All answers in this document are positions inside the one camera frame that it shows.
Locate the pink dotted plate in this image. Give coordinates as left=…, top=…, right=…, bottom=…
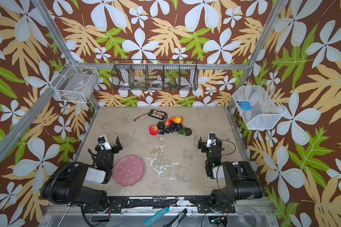
left=112, top=155, right=145, bottom=187

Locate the yellow lemon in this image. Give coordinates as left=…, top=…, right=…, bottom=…
left=173, top=116, right=183, bottom=124

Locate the red strawberry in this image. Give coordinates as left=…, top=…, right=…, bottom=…
left=164, top=119, right=173, bottom=127

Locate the red apple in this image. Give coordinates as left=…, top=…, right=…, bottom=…
left=149, top=125, right=159, bottom=136

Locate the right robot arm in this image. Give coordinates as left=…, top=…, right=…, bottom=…
left=198, top=133, right=264, bottom=212

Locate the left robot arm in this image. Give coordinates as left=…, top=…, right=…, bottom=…
left=40, top=135, right=123, bottom=212

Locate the dark grape bunch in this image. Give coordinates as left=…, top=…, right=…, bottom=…
left=159, top=123, right=183, bottom=135

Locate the dark avocado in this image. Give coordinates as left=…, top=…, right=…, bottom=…
left=157, top=121, right=166, bottom=131

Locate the blue object in basket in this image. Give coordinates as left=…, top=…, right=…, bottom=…
left=238, top=101, right=251, bottom=111

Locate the black tray with items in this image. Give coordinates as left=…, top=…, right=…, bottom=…
left=148, top=109, right=168, bottom=121

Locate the teal utility knife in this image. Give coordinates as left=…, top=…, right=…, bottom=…
left=143, top=207, right=169, bottom=227

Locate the black grey tool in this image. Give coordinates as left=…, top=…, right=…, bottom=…
left=163, top=209, right=188, bottom=227

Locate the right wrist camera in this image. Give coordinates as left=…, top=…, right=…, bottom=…
left=206, top=132, right=217, bottom=148

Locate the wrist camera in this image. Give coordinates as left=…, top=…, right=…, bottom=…
left=98, top=135, right=111, bottom=150
left=206, top=132, right=217, bottom=148

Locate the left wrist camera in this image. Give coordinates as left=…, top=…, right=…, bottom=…
left=98, top=135, right=111, bottom=150

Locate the white wire basket right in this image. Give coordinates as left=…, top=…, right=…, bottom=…
left=233, top=82, right=287, bottom=131

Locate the white wire basket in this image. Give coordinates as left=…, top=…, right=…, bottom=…
left=233, top=82, right=287, bottom=131
left=53, top=63, right=99, bottom=103

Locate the white wire basket left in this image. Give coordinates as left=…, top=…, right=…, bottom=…
left=53, top=63, right=99, bottom=103

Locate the black wire basket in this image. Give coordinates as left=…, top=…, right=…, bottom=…
left=110, top=59, right=199, bottom=91

